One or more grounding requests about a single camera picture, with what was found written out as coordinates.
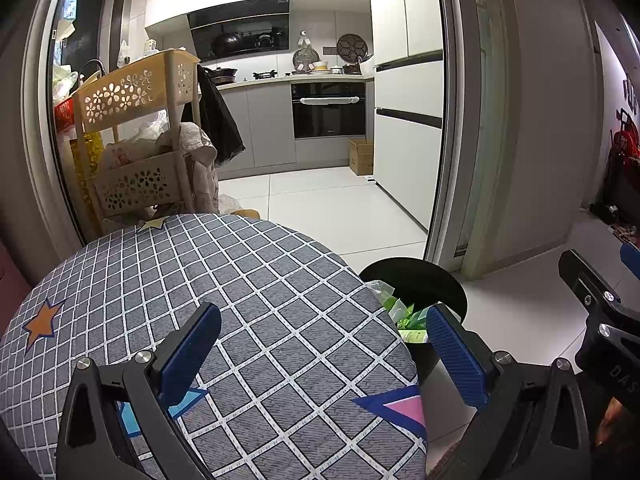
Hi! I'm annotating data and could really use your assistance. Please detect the grey kitchen counter cabinet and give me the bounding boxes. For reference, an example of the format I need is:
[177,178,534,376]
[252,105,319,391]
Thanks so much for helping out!
[215,72,376,181]

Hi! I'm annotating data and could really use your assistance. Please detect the black hanging cloth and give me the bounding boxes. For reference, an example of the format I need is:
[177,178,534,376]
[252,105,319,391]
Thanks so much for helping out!
[181,64,247,167]

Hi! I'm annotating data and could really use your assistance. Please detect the beige perforated rack cart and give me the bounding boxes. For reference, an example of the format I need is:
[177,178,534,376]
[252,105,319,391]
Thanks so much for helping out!
[70,49,201,221]

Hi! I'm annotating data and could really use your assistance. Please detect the dark shoes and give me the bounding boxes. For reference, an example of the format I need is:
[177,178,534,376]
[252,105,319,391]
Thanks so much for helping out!
[589,201,640,243]

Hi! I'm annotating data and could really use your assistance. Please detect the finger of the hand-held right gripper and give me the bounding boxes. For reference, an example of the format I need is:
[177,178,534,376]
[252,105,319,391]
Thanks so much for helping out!
[620,242,640,281]
[557,249,622,319]

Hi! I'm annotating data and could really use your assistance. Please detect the black range hood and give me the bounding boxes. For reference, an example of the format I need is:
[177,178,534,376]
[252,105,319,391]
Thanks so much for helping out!
[186,0,292,62]

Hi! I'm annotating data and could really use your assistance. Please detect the black wok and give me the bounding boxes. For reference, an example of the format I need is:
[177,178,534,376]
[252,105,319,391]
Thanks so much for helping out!
[206,66,240,86]

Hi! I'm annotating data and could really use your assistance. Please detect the round flower-patterned tray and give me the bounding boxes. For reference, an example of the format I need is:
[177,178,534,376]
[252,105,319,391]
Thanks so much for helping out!
[336,33,371,64]

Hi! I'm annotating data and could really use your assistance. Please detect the white wall cabinets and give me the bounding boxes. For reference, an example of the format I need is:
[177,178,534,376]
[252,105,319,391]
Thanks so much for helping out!
[145,0,445,68]

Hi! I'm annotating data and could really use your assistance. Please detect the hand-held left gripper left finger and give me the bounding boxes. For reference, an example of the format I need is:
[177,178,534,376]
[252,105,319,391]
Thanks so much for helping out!
[56,301,223,480]

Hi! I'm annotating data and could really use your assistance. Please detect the black kitchen faucet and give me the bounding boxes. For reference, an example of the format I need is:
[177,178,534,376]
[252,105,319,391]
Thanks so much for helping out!
[79,59,106,85]

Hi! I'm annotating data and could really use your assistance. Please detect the black built-in oven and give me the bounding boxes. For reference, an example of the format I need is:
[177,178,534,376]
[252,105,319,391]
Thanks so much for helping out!
[291,82,367,141]

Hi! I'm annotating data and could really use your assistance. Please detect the pink floral cloth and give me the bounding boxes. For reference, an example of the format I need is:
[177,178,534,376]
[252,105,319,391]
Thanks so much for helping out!
[155,122,221,214]

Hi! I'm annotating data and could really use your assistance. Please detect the grey checked tablecloth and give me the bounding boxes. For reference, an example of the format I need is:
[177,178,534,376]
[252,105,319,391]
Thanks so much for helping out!
[0,212,428,480]

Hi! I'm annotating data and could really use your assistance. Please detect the yellow packet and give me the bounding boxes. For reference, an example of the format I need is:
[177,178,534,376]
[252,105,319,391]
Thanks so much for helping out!
[72,131,104,181]

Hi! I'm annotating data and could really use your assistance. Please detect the green plastic bag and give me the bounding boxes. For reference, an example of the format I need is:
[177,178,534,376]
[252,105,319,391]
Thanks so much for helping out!
[366,280,437,346]

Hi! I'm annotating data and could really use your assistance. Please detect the black trash bin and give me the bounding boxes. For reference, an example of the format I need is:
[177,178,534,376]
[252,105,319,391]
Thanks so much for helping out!
[359,257,468,386]

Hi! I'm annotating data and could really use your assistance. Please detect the sliding glass door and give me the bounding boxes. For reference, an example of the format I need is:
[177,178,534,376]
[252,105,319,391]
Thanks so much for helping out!
[427,0,506,281]

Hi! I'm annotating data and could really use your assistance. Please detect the wall picture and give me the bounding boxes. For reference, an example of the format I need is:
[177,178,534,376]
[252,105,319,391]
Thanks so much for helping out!
[621,76,640,117]

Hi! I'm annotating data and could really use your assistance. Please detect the cardboard box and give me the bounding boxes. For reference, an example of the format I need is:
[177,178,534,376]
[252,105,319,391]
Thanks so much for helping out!
[348,138,376,177]

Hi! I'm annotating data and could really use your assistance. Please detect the red basket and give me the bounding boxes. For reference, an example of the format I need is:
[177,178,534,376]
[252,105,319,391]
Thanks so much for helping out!
[53,98,76,132]

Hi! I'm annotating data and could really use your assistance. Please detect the white refrigerator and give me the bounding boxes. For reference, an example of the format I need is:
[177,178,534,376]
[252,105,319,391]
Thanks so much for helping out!
[372,49,446,235]

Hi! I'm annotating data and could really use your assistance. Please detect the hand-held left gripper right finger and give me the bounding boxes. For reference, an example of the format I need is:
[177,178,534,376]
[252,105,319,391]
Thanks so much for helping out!
[424,303,596,480]

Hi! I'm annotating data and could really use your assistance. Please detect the person's right hand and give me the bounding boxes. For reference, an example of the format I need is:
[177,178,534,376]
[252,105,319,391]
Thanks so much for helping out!
[595,398,630,449]

